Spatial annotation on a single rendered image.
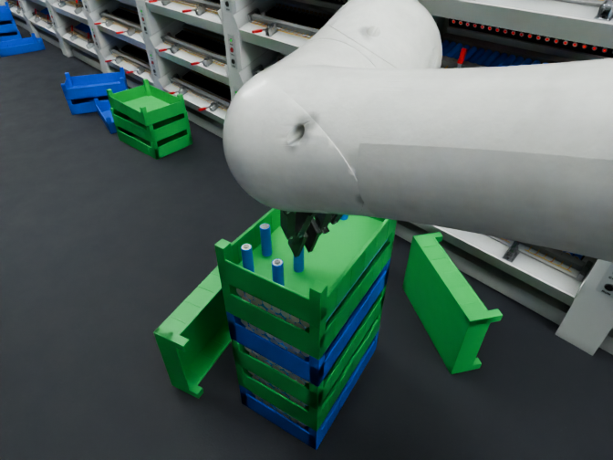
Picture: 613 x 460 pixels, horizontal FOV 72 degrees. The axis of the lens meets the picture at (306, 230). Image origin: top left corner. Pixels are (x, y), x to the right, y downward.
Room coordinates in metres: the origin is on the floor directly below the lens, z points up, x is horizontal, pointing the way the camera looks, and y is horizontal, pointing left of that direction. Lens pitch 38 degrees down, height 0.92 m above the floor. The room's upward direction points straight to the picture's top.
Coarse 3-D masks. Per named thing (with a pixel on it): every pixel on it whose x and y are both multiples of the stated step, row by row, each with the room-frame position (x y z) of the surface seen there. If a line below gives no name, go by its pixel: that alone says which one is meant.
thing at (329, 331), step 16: (384, 256) 0.63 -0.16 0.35; (368, 272) 0.57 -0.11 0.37; (224, 288) 0.52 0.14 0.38; (352, 288) 0.57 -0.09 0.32; (368, 288) 0.57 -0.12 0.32; (224, 304) 0.52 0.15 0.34; (240, 304) 0.50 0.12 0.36; (352, 304) 0.51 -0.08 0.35; (256, 320) 0.48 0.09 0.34; (272, 320) 0.46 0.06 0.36; (336, 320) 0.46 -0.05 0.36; (288, 336) 0.45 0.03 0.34; (304, 336) 0.43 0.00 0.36; (320, 336) 0.42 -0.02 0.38; (320, 352) 0.42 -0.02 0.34
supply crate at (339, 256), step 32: (256, 224) 0.61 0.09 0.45; (352, 224) 0.67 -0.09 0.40; (384, 224) 0.61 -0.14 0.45; (224, 256) 0.51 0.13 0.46; (256, 256) 0.58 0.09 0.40; (288, 256) 0.58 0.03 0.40; (320, 256) 0.58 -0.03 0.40; (352, 256) 0.58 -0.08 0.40; (256, 288) 0.48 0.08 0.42; (288, 288) 0.45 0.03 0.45; (320, 288) 0.42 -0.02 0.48; (320, 320) 0.42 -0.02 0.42
